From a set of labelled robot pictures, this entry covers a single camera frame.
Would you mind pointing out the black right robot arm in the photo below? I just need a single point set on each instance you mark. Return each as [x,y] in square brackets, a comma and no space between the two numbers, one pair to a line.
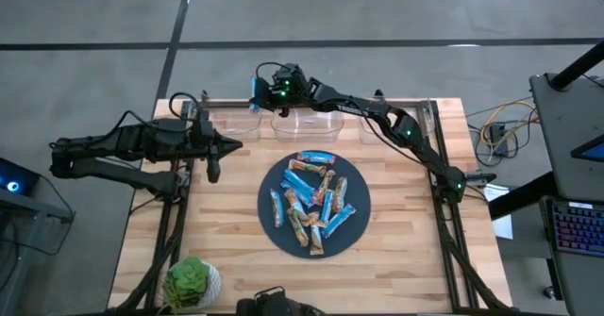
[349,104]

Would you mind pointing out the black aluminium rig frame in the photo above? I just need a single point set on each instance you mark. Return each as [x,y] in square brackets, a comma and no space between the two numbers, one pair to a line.
[454,278]

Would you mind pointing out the grey side desk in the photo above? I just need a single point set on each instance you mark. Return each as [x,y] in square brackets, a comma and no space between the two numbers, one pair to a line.
[566,132]

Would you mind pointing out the black pole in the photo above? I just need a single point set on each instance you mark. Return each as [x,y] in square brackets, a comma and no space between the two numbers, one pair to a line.
[578,66]

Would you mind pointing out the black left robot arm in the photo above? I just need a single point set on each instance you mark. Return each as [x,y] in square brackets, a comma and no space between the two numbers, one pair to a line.
[118,141]

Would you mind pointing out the green orange granola bar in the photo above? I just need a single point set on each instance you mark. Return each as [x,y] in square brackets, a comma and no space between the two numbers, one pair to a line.
[316,239]

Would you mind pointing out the blue green granola bar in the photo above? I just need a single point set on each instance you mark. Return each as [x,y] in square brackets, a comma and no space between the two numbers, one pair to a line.
[277,208]

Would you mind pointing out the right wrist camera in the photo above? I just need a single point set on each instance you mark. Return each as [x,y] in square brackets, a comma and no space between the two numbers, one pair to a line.
[285,73]

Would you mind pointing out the blue brown granola bar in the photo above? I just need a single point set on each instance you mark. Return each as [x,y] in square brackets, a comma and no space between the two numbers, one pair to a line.
[295,202]

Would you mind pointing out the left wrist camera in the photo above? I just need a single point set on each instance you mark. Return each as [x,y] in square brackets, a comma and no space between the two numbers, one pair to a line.
[202,127]

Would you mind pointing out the black monitor blue screen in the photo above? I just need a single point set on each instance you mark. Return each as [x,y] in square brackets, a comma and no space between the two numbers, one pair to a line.
[590,152]

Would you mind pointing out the backlit keyboard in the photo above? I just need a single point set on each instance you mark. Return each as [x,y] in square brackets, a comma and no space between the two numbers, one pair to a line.
[578,226]

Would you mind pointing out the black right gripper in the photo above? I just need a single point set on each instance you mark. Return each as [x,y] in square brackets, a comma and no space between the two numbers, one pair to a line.
[292,96]

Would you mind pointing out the brown red granola bar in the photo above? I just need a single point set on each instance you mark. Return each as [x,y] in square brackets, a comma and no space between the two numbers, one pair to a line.
[324,187]

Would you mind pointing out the black power adapter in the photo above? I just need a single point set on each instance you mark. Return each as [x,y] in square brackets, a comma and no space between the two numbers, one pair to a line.
[498,136]

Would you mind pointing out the dark round plate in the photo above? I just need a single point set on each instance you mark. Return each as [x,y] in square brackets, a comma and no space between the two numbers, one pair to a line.
[356,188]

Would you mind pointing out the clear plastic bin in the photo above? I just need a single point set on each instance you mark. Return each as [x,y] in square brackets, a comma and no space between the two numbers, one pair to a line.
[307,129]
[236,127]
[424,108]

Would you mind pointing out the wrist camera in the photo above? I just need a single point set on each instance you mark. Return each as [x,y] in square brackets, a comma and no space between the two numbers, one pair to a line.
[202,127]
[285,73]

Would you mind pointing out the white paper sheet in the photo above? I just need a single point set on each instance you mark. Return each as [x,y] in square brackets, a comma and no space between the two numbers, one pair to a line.
[501,212]

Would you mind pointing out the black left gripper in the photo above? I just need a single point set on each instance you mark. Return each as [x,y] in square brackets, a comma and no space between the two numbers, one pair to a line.
[200,147]

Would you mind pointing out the black device blue light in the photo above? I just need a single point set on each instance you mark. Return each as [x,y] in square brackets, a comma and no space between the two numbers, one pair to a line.
[14,181]

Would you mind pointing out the succulent in white pot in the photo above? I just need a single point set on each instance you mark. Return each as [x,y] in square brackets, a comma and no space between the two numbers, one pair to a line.
[189,280]

